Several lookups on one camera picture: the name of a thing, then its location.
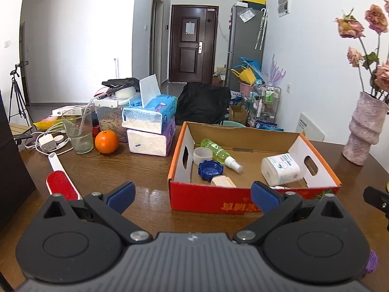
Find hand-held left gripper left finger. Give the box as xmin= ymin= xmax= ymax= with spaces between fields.
xmin=38 ymin=181 xmax=153 ymax=245

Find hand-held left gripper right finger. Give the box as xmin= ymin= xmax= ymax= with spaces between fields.
xmin=233 ymin=181 xmax=351 ymax=245

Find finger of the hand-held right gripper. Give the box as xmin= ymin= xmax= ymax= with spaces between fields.
xmin=363 ymin=185 xmax=389 ymax=232

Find white pill bottle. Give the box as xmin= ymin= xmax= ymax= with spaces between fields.
xmin=261 ymin=154 xmax=301 ymax=187

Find cream square box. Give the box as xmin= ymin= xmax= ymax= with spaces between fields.
xmin=211 ymin=175 xmax=237 ymax=188

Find red cardboard box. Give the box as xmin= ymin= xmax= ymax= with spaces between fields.
xmin=168 ymin=121 xmax=341 ymax=215

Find blue bottle cap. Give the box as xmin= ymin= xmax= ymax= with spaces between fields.
xmin=198 ymin=161 xmax=225 ymax=182

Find green spray bottle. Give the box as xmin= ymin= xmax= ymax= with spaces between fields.
xmin=200 ymin=139 xmax=244 ymax=173

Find purple bottle cap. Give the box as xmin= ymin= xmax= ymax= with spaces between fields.
xmin=363 ymin=249 xmax=380 ymax=276

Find white tape roll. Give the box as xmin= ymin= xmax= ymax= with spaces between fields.
xmin=193 ymin=147 xmax=214 ymax=166

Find orange fruit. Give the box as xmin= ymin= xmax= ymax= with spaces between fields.
xmin=95 ymin=130 xmax=120 ymax=154

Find purple tissue pack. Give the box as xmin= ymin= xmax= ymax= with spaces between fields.
xmin=126 ymin=117 xmax=176 ymax=157

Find red and white lint brush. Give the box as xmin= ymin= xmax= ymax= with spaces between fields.
xmin=45 ymin=153 xmax=82 ymax=200

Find pink textured vase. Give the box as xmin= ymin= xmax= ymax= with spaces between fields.
xmin=342 ymin=91 xmax=389 ymax=166

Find clear glass cup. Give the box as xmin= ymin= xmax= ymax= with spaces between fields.
xmin=62 ymin=107 xmax=94 ymax=154

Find clear plastic food container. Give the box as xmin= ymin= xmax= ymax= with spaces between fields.
xmin=94 ymin=94 xmax=137 ymax=143

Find blue tissue pack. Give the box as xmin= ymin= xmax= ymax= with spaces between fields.
xmin=122 ymin=74 xmax=178 ymax=134

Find white flat panel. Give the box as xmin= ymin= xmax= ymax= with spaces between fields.
xmin=298 ymin=112 xmax=325 ymax=142

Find small cardboard box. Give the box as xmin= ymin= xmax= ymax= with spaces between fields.
xmin=229 ymin=105 xmax=248 ymax=124

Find clear drinking straw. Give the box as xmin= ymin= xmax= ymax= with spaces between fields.
xmin=77 ymin=99 xmax=93 ymax=136

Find white charger plug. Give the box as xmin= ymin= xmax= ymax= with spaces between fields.
xmin=38 ymin=134 xmax=55 ymax=152

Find metal rack with bottles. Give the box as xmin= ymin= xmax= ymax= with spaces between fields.
xmin=248 ymin=80 xmax=282 ymax=128

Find white flat box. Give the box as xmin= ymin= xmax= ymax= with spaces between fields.
xmin=52 ymin=106 xmax=88 ymax=117

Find white round pot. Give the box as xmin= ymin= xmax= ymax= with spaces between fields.
xmin=116 ymin=87 xmax=137 ymax=99

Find yellow packet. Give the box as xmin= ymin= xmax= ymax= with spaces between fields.
xmin=33 ymin=117 xmax=63 ymax=130

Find pink bucket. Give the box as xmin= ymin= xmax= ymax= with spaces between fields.
xmin=239 ymin=81 xmax=256 ymax=95

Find black paper bag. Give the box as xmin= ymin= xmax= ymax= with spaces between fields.
xmin=0 ymin=90 xmax=37 ymax=230

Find black plastic item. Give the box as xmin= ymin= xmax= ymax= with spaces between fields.
xmin=102 ymin=77 xmax=141 ymax=91

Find yellow plastic item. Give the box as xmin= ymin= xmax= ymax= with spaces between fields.
xmin=230 ymin=68 xmax=256 ymax=85

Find wooden slat stool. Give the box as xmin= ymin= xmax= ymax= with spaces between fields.
xmin=9 ymin=123 xmax=32 ymax=135

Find purple feather decoration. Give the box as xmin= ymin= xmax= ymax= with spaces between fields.
xmin=267 ymin=54 xmax=287 ymax=90

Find blue plastic item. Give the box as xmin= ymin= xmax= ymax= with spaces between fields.
xmin=238 ymin=56 xmax=262 ymax=73

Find grey refrigerator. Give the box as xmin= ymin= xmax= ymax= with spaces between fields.
xmin=226 ymin=3 xmax=268 ymax=90

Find dark brown entrance door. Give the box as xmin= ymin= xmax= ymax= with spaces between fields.
xmin=168 ymin=4 xmax=219 ymax=83

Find folded white umbrella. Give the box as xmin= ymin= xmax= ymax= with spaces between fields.
xmin=255 ymin=9 xmax=268 ymax=50

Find dried pink roses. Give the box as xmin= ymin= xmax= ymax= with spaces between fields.
xmin=334 ymin=0 xmax=389 ymax=102

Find clear plastic bag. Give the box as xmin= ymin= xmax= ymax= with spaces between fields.
xmin=239 ymin=9 xmax=256 ymax=23

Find white charger cables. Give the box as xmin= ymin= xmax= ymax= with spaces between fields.
xmin=26 ymin=122 xmax=73 ymax=154

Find grey interior door frame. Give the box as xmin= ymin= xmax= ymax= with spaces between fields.
xmin=150 ymin=0 xmax=165 ymax=86

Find white wall panel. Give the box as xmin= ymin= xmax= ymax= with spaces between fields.
xmin=278 ymin=0 xmax=292 ymax=18

